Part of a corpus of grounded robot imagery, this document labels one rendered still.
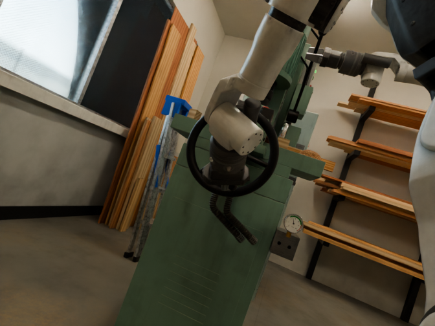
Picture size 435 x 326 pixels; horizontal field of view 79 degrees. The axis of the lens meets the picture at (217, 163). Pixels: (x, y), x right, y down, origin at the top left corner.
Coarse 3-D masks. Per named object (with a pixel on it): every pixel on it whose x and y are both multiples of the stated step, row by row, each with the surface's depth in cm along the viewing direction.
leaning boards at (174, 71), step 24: (168, 24) 243; (192, 24) 281; (168, 48) 248; (192, 48) 298; (168, 72) 265; (192, 72) 307; (144, 96) 239; (144, 120) 237; (144, 144) 235; (120, 168) 235; (144, 168) 242; (120, 192) 232; (120, 216) 230
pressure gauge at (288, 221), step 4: (288, 216) 88; (292, 216) 88; (296, 216) 88; (284, 220) 88; (288, 220) 88; (292, 220) 88; (296, 220) 87; (300, 220) 87; (284, 224) 88; (288, 224) 88; (292, 224) 88; (296, 224) 87; (300, 224) 87; (288, 228) 88; (292, 228) 87; (296, 228) 87; (300, 228) 87; (288, 232) 89; (292, 232) 87; (296, 232) 87; (288, 236) 89
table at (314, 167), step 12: (180, 120) 105; (192, 120) 105; (180, 132) 112; (204, 132) 103; (264, 144) 99; (264, 156) 98; (288, 156) 97; (300, 156) 96; (300, 168) 95; (312, 168) 95
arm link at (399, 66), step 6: (378, 54) 100; (384, 54) 99; (390, 54) 98; (396, 54) 98; (396, 60) 97; (402, 60) 96; (390, 66) 102; (396, 66) 100; (402, 66) 96; (396, 72) 101; (402, 72) 96; (396, 78) 98; (402, 78) 97
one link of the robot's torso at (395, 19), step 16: (384, 0) 56; (400, 0) 51; (416, 0) 48; (432, 0) 45; (384, 16) 57; (400, 16) 50; (416, 16) 48; (432, 16) 45; (400, 32) 51; (416, 32) 47; (432, 32) 46; (400, 48) 52; (416, 48) 48; (432, 48) 49; (416, 64) 53
